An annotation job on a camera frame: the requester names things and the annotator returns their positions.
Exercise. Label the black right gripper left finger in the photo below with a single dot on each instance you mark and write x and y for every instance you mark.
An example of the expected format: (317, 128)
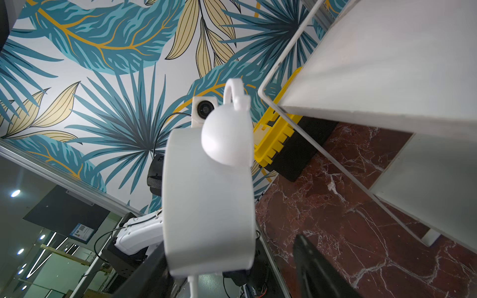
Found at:
(150, 280)

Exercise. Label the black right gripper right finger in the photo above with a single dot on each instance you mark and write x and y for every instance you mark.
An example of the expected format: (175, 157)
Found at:
(316, 276)

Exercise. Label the white round alarm clock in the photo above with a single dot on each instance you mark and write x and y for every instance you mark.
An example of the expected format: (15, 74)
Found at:
(207, 192)

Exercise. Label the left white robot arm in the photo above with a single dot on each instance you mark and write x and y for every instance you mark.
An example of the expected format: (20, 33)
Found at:
(133, 241)

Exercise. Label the white two-tier shelf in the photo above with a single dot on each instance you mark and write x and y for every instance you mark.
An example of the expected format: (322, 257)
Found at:
(408, 66)

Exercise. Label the yellow and black toolbox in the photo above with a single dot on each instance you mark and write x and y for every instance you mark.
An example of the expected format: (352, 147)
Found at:
(279, 149)

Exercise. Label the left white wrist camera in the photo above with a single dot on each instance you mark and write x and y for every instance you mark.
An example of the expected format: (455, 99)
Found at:
(202, 106)

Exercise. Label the left metal corner post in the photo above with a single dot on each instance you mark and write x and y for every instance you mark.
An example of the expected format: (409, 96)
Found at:
(69, 182)

